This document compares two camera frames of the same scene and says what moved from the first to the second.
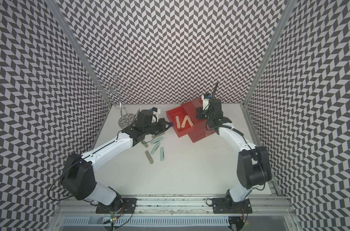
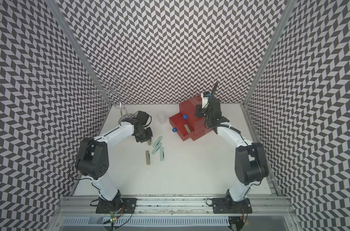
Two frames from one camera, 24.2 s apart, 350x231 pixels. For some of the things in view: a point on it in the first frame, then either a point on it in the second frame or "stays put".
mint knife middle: x=155 y=147 stays put
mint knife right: x=162 y=154 stays put
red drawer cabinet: x=180 y=120 to x=189 y=107
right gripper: x=200 y=112 stays put
